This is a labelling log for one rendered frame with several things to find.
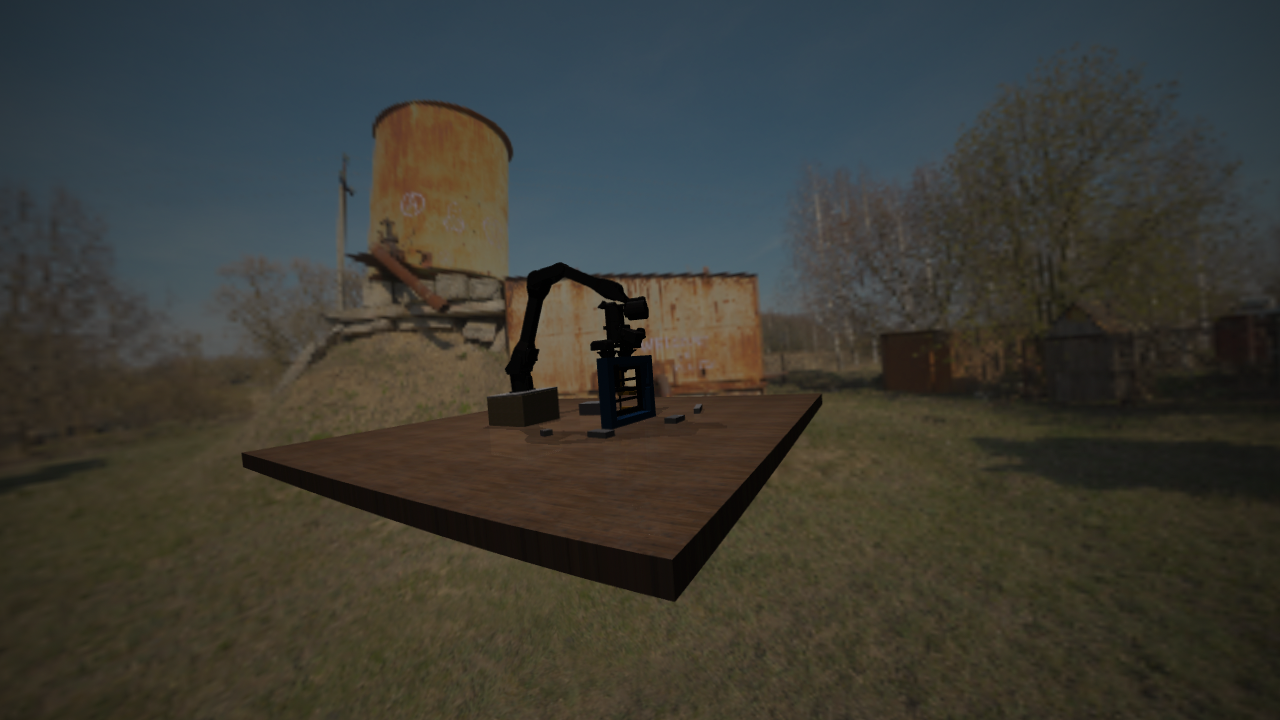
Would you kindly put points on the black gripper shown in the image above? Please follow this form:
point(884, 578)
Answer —
point(606, 347)

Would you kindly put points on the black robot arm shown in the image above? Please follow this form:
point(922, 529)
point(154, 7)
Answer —
point(539, 283)

